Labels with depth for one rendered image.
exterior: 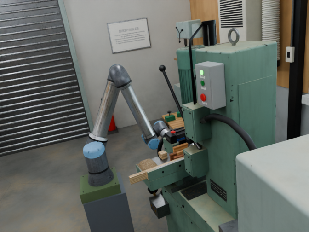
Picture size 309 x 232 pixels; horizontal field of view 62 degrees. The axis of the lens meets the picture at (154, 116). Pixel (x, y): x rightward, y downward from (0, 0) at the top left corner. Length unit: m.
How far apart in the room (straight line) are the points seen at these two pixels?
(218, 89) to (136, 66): 3.45
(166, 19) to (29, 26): 2.04
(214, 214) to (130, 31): 3.44
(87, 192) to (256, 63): 1.38
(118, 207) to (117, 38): 2.88
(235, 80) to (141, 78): 3.51
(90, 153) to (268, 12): 1.94
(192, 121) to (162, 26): 3.44
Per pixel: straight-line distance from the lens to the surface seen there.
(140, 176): 1.36
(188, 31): 3.57
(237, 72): 0.96
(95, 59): 4.25
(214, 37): 1.18
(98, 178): 1.92
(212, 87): 0.94
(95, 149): 1.85
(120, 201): 1.96
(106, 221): 2.04
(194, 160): 1.19
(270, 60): 1.06
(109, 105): 1.94
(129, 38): 4.28
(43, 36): 4.22
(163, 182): 1.39
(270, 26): 2.69
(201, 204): 1.34
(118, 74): 1.80
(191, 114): 1.07
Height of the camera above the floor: 1.66
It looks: 20 degrees down
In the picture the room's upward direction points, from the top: 9 degrees counter-clockwise
